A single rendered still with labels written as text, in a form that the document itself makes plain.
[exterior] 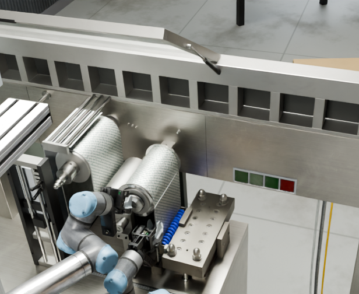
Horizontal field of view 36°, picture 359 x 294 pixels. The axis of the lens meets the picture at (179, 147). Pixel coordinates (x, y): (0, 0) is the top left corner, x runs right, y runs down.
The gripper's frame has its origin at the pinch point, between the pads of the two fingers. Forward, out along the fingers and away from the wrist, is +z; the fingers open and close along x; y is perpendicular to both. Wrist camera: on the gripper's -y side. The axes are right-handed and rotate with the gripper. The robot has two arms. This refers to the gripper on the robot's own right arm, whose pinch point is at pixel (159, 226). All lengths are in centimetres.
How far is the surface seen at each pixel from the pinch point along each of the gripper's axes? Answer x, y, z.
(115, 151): 23.0, 21.1, 13.6
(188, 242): -10.2, -7.5, 2.5
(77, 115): 36, 37, 11
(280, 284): -23, -107, 87
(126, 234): 7.3, 3.5, -11.3
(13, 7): 334, -32, 322
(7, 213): 77, -12, 0
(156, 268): 0.9, -16.8, -5.1
